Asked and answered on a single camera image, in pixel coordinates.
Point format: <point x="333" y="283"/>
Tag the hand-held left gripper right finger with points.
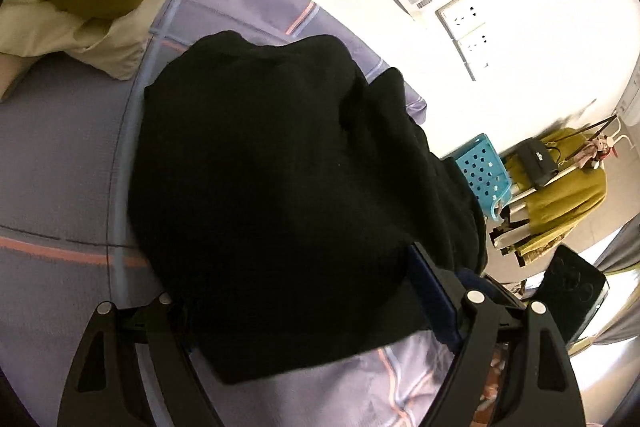
<point x="434" y="299"/>

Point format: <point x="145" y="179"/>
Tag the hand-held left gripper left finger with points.
<point x="167" y="324"/>

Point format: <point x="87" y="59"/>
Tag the black button jacket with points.
<point x="275" y="182"/>

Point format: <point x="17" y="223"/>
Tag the teal perforated basket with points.
<point x="482" y="172"/>

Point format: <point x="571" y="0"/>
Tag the black flat panel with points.
<point x="575" y="292"/>

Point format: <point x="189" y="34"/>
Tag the hanging mustard yellow garment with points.
<point x="565" y="202"/>

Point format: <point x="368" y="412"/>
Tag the black handbag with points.
<point x="537" y="162"/>

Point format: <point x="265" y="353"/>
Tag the purple striped bed sheet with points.
<point x="60" y="167"/>

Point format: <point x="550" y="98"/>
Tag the white coat rack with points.
<point x="612" y="134"/>

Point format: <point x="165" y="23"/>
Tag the white appliance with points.
<point x="631" y="97"/>

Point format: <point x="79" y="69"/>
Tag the cream cloth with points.
<point x="95" y="37"/>

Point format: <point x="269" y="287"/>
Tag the white wall socket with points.
<point x="461" y="14"/>
<point x="475" y="49"/>

